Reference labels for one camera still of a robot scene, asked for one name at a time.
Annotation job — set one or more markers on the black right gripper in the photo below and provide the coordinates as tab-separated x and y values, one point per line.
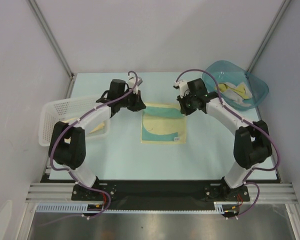
185	101

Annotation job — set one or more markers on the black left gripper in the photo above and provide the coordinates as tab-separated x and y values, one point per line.
138	105

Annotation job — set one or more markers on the green towel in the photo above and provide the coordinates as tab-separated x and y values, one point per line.
163	124

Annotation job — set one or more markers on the yellow face towel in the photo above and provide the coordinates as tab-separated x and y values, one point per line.
95	131

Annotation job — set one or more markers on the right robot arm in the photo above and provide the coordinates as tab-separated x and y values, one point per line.
251	144

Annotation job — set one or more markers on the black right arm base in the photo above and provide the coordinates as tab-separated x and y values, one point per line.
219	191

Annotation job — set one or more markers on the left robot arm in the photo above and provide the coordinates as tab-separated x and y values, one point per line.
67	150

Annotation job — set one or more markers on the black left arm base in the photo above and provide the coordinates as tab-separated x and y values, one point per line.
103	191

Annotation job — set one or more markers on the grey yellow towel in basin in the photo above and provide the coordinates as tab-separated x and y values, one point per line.
236	93

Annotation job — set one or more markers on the teal plastic basin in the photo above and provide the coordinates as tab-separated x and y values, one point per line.
226	71

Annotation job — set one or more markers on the white perforated plastic basket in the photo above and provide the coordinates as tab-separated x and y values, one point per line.
61	110

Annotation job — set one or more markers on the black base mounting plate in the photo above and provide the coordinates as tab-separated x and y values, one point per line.
167	192

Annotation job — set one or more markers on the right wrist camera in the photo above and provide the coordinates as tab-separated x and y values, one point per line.
183	88

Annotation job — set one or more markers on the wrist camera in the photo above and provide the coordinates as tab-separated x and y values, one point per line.
134	83
183	88

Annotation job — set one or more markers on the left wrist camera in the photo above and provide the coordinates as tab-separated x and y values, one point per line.
134	83

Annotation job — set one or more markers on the light blue cable duct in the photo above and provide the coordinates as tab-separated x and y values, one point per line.
149	207

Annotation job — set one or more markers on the right rear aluminium post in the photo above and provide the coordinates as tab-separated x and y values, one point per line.
269	33

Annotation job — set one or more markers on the aluminium post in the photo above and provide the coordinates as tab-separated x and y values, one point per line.
269	33
41	20

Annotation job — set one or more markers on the aluminium front frame rail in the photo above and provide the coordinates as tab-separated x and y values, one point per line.
270	193

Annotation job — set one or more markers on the left rear aluminium post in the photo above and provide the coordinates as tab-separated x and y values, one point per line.
41	20

